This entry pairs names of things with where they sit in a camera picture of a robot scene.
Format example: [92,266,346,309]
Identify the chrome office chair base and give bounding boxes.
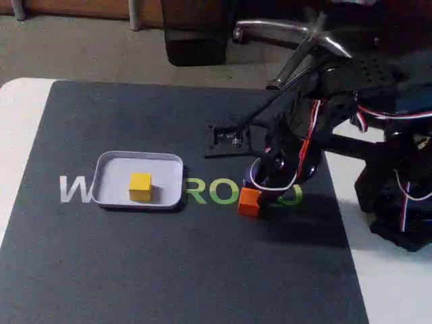
[232,11,354,92]

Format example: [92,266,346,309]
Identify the white servo cable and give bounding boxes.
[251,157,298,192]

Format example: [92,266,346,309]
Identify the white rectangular tray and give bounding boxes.
[91,151,185,213]

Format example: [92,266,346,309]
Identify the yellow cube block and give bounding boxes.
[128,172,153,203]

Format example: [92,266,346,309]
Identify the orange cube block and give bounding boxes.
[237,188,263,217]

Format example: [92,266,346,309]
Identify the grey furniture leg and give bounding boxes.
[130,0,143,31]
[13,0,27,21]

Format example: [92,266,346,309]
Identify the brown wooden furniture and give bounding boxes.
[0,0,163,30]

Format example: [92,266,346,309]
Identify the black mat with logo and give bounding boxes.
[0,80,371,324]

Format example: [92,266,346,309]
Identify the red servo cable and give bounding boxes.
[298,100,321,160]

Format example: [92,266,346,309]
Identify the purple cube block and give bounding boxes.
[245,161,267,190]

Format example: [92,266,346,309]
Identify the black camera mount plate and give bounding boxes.
[203,119,271,159]

